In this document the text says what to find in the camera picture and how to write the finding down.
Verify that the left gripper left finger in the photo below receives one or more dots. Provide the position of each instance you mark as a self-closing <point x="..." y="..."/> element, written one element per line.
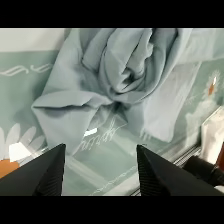
<point x="40" y="176"/>

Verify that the light blue T-shirt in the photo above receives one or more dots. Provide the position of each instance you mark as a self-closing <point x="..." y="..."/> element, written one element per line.
<point x="100" y="76"/>

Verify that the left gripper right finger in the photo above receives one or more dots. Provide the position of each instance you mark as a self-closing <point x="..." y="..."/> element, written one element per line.
<point x="163" y="176"/>

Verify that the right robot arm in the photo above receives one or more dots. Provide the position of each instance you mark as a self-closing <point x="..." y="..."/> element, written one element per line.
<point x="203" y="170"/>

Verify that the white garment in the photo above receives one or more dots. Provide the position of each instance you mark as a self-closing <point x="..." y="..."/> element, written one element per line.
<point x="213" y="140"/>

